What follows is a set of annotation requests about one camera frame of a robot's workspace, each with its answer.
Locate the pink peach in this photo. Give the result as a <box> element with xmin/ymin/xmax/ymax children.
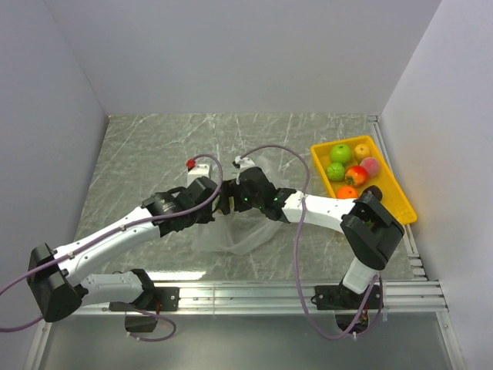
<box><xmin>359</xmin><ymin>156</ymin><xmax>381</xmax><ymax>178</ymax></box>

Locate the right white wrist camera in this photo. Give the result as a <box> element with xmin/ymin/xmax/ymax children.
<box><xmin>233</xmin><ymin>156</ymin><xmax>256</xmax><ymax>184</ymax></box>

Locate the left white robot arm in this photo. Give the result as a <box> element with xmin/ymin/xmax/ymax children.
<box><xmin>26</xmin><ymin>176</ymin><xmax>220</xmax><ymax>322</ymax></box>

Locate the red fruit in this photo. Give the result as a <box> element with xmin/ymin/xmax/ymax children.
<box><xmin>344</xmin><ymin>165</ymin><xmax>369</xmax><ymax>187</ymax></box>

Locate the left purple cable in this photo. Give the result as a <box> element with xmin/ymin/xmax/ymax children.
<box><xmin>0</xmin><ymin>153</ymin><xmax>224</xmax><ymax>342</ymax></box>

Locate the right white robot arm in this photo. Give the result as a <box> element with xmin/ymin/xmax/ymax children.
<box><xmin>217</xmin><ymin>166</ymin><xmax>404</xmax><ymax>308</ymax></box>

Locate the purple cable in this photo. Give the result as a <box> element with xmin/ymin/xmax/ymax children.
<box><xmin>240</xmin><ymin>144</ymin><xmax>385</xmax><ymax>341</ymax></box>
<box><xmin>0</xmin><ymin>153</ymin><xmax>224</xmax><ymax>342</ymax></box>

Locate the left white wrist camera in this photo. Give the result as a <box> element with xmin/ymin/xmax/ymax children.
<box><xmin>186</xmin><ymin>159</ymin><xmax>211</xmax><ymax>186</ymax></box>

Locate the dark purple fruit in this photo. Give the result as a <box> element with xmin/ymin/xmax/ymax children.
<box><xmin>364</xmin><ymin>185</ymin><xmax>383</xmax><ymax>201</ymax></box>

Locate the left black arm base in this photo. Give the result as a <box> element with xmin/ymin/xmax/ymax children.
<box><xmin>109</xmin><ymin>287</ymin><xmax>180</xmax><ymax>342</ymax></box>

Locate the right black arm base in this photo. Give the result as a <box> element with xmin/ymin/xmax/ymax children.
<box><xmin>310</xmin><ymin>284</ymin><xmax>384</xmax><ymax>335</ymax></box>

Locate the yellow plastic tray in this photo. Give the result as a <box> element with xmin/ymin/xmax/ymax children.
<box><xmin>310</xmin><ymin>136</ymin><xmax>418</xmax><ymax>225</ymax></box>

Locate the green fruit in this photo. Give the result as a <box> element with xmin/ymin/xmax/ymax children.
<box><xmin>326</xmin><ymin>163</ymin><xmax>346</xmax><ymax>182</ymax></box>

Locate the green apple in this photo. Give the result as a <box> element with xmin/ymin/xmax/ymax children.
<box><xmin>329</xmin><ymin>143</ymin><xmax>352</xmax><ymax>165</ymax></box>

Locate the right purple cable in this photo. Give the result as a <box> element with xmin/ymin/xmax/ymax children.
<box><xmin>240</xmin><ymin>144</ymin><xmax>385</xmax><ymax>341</ymax></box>

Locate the small orange fruit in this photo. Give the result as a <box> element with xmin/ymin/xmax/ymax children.
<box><xmin>354</xmin><ymin>143</ymin><xmax>371</xmax><ymax>163</ymax></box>

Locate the aluminium rail frame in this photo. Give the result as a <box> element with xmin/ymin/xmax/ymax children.
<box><xmin>26</xmin><ymin>113</ymin><xmax>465</xmax><ymax>369</ymax></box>

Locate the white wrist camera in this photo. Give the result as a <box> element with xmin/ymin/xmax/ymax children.
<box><xmin>186</xmin><ymin>159</ymin><xmax>211</xmax><ymax>186</ymax></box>
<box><xmin>233</xmin><ymin>156</ymin><xmax>256</xmax><ymax>184</ymax></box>

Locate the clear plastic bag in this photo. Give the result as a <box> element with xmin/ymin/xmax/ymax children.
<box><xmin>192</xmin><ymin>156</ymin><xmax>294</xmax><ymax>255</ymax></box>

